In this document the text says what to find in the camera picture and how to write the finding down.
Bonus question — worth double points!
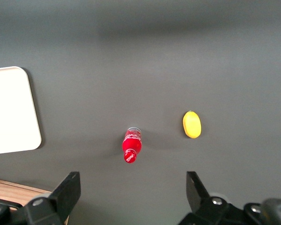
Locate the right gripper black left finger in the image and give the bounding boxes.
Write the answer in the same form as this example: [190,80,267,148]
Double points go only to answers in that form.
[24,171,81,225]

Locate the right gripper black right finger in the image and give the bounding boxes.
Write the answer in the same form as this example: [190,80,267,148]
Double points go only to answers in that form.
[177,171,245,225]

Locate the red coke bottle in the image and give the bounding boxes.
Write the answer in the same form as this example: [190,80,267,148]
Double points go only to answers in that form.
[122,127,142,164]

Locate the white rectangular tray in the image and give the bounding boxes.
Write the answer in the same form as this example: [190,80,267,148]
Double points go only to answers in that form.
[0,66,42,156]

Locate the wooden drawer cabinet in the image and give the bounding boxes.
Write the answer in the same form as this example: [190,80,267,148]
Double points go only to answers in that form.
[0,177,70,225]

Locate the yellow lemon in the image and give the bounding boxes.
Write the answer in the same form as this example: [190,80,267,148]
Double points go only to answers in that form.
[182,110,202,139]

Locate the black drawer handle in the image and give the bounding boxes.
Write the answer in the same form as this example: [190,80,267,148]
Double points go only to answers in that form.
[0,196,23,210]

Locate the silver cylindrical mount part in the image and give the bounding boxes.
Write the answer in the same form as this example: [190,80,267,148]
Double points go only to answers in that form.
[259,198,281,225]

